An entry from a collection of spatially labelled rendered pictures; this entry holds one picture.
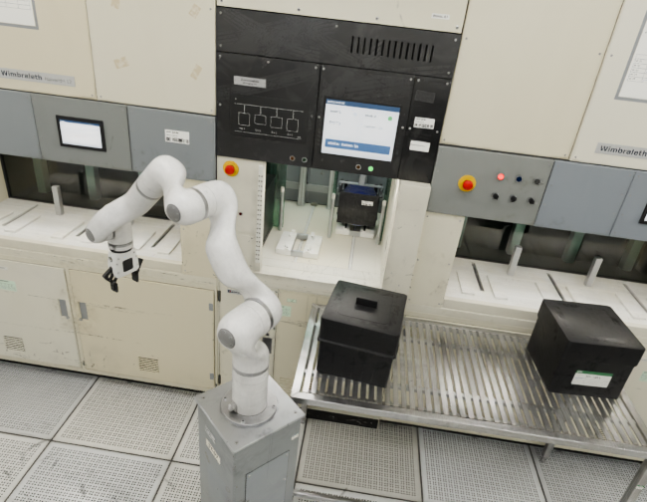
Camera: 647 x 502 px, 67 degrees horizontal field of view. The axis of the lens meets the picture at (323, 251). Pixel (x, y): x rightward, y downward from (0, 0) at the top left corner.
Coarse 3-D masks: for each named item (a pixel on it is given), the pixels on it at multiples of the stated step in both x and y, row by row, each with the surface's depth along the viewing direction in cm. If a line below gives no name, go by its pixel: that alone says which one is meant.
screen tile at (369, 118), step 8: (368, 112) 185; (368, 120) 186; (376, 120) 186; (384, 120) 185; (384, 128) 187; (392, 128) 187; (360, 136) 189; (368, 136) 189; (376, 136) 189; (384, 136) 188
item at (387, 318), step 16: (336, 288) 192; (352, 288) 193; (368, 288) 194; (336, 304) 182; (352, 304) 183; (368, 304) 182; (384, 304) 185; (400, 304) 186; (336, 320) 173; (352, 320) 174; (368, 320) 175; (384, 320) 176; (400, 320) 177; (320, 336) 177; (336, 336) 175; (352, 336) 173; (368, 336) 172; (384, 336) 170; (368, 352) 174; (384, 352) 173
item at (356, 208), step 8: (360, 176) 260; (344, 184) 274; (360, 184) 262; (368, 184) 263; (376, 184) 272; (344, 192) 256; (376, 192) 274; (344, 200) 258; (352, 200) 257; (360, 200) 257; (368, 200) 256; (376, 200) 256; (344, 208) 260; (352, 208) 260; (360, 208) 259; (368, 208) 259; (376, 208) 258; (344, 216) 262; (352, 216) 262; (360, 216) 261; (368, 216) 261; (376, 216) 260; (360, 224) 263; (368, 224) 263
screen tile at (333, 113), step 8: (328, 112) 186; (336, 112) 186; (344, 112) 186; (344, 120) 187; (352, 120) 187; (328, 128) 189; (336, 128) 189; (344, 128) 189; (352, 128) 188; (344, 136) 190; (352, 136) 190
